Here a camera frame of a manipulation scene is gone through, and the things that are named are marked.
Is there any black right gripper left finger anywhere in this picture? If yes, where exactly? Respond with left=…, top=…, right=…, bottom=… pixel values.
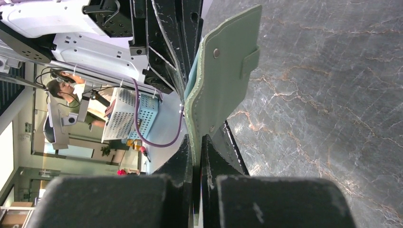
left=28, top=136, right=193, bottom=228

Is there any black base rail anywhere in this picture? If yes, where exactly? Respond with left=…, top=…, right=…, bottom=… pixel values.
left=129, top=0, right=251, bottom=177

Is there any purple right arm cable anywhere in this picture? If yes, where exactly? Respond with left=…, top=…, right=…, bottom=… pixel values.
left=130, top=77, right=185, bottom=149

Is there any person in background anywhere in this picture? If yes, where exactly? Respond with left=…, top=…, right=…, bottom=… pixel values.
left=47, top=69, right=107, bottom=128

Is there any white perforated box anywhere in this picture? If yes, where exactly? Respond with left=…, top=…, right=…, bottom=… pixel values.
left=101, top=88, right=135, bottom=142

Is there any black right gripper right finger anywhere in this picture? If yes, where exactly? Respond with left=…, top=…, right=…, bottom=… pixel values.
left=201, top=136, right=355, bottom=228

